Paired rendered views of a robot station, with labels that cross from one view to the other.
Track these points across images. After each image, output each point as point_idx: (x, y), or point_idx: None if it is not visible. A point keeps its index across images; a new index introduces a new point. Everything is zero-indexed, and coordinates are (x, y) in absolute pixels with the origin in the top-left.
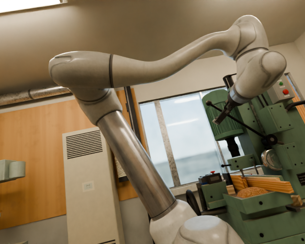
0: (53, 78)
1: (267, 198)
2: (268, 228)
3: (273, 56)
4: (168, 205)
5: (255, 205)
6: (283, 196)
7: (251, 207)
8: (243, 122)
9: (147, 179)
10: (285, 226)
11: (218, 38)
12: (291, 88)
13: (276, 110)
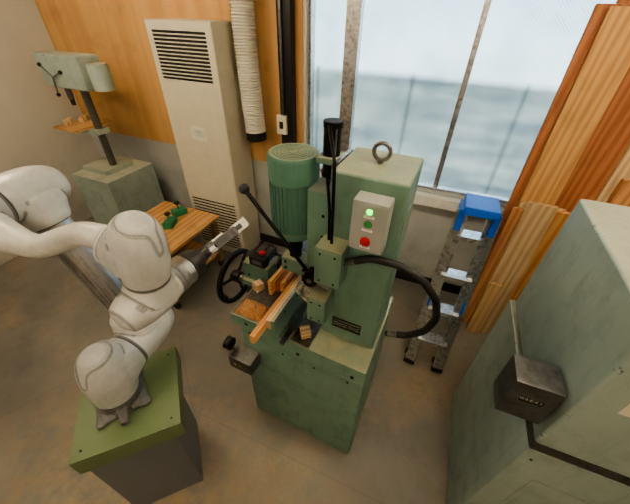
0: None
1: (253, 325)
2: None
3: (116, 320)
4: None
5: (241, 322)
6: (267, 332)
7: (237, 321)
8: (307, 230)
9: (94, 294)
10: (272, 341)
11: (82, 245)
12: (381, 240)
13: (324, 260)
